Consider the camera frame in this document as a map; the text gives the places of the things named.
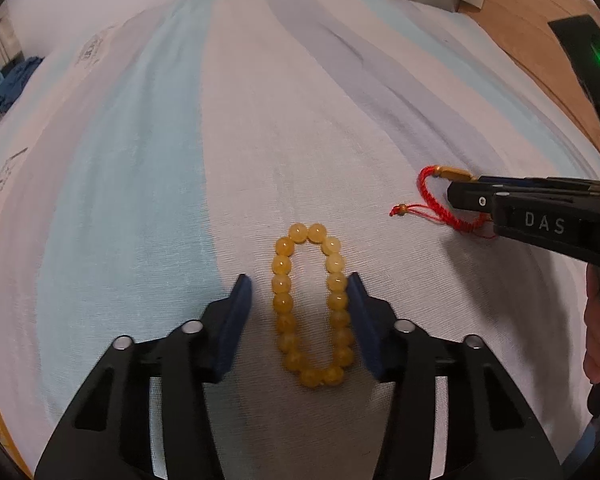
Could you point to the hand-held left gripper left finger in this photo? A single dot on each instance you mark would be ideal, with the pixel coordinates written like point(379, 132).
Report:
point(230, 330)

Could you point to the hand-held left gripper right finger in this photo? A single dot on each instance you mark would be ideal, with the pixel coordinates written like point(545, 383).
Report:
point(367, 330)

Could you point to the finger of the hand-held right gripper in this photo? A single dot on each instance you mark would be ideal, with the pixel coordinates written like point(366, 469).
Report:
point(540, 184)
point(472, 199)

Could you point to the striped bed sheet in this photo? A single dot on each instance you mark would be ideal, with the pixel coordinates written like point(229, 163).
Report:
point(180, 160)

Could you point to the dark blue clothes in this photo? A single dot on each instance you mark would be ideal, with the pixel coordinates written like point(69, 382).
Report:
point(20, 80)

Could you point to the narrow beige curtain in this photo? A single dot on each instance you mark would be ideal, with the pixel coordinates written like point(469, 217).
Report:
point(2, 37)

